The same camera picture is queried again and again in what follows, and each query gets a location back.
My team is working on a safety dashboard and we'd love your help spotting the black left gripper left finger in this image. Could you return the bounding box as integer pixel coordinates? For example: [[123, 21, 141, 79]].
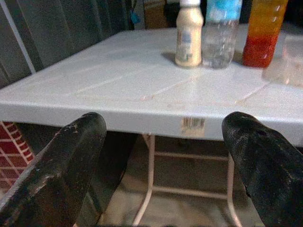
[[0, 112, 107, 227]]

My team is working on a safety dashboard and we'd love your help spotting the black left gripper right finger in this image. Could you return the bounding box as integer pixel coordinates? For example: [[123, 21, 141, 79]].
[[222, 111, 303, 227]]

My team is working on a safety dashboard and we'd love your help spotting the cream bottle with white cap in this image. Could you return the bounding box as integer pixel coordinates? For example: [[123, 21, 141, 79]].
[[174, 0, 204, 69]]

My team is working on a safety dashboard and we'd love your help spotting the barcode sticker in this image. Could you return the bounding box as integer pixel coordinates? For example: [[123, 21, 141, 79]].
[[181, 117, 205, 137]]

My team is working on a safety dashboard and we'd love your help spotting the clear plastic container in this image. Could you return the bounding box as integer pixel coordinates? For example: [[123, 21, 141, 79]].
[[261, 35, 303, 88]]

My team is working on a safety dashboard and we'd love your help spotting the white plastic folding table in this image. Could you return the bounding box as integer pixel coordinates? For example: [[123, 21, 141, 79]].
[[0, 22, 303, 227]]

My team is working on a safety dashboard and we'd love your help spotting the dark grey curtain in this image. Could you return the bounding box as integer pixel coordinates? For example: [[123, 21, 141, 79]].
[[0, 0, 133, 89]]

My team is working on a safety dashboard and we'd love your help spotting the orange and red drink bottle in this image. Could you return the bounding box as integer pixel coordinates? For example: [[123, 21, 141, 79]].
[[242, 0, 289, 69]]

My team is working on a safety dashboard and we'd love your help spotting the clear bottle with blue label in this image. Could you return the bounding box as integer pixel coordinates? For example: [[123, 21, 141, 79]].
[[201, 0, 242, 70]]

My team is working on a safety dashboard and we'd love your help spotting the small blue tag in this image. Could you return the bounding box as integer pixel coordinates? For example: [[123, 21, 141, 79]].
[[129, 7, 142, 24]]

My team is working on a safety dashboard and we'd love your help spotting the brown cardboard box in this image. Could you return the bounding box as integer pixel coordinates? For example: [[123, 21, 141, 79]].
[[143, 0, 170, 29]]

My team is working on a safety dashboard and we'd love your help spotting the low red tiled wall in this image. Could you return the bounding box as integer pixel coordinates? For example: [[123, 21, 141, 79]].
[[0, 122, 36, 191]]

